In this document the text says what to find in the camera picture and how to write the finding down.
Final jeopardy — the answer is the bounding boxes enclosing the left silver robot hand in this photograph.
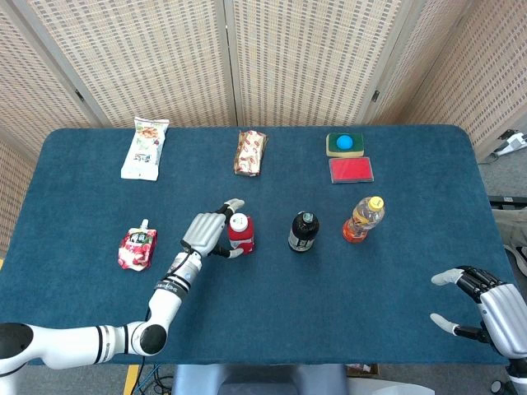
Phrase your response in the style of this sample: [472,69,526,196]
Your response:
[180,197,247,259]

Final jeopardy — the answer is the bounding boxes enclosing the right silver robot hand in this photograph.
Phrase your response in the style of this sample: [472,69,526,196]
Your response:
[430,265,527,365]

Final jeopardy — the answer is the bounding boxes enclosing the red juice bottle white cap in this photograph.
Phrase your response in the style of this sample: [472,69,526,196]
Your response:
[226,212,255,256]

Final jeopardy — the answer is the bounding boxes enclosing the dark tea bottle black cap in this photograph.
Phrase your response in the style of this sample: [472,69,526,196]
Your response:
[287,211,320,253]

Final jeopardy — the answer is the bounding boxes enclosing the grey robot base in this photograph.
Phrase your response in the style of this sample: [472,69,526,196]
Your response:
[170,364,349,395]

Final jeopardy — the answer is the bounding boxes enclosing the white black sneaker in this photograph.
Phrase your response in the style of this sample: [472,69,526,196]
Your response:
[504,243,527,277]

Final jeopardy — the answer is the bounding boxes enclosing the red jelly spout pouch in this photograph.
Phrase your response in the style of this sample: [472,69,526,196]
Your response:
[117,219,158,272]

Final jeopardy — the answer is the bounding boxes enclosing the gold wrapped snack pack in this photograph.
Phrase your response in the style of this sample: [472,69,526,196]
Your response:
[233,130,269,178]

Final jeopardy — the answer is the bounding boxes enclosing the beige trouser leg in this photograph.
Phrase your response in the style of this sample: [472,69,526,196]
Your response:
[492,207,527,248]

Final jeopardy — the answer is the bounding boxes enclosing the white snack bag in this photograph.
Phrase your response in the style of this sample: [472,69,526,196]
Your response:
[120,117,170,182]

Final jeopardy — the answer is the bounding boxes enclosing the black floor stand bar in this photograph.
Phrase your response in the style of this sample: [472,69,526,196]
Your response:
[488,196,527,207]

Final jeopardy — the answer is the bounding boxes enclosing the blue table cloth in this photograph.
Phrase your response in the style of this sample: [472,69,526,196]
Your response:
[0,124,520,366]

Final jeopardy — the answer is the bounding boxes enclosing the iced tea bottle yellow cap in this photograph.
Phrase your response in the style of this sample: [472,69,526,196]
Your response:
[342,195,386,244]

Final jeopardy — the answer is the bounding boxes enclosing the red ink pad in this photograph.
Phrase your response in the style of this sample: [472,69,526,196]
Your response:
[328,156,375,184]

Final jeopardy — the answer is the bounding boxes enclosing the white floor device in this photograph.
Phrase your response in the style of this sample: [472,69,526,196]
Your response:
[492,129,527,160]

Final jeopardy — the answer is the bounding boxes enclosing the yellow green sponge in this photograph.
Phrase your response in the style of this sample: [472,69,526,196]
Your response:
[325,132,366,158]

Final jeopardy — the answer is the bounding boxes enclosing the woven folding screen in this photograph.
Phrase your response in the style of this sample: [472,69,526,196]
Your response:
[0,0,527,258]

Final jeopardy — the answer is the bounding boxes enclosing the floor cables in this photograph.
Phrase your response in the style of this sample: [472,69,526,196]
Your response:
[138,364,176,395]

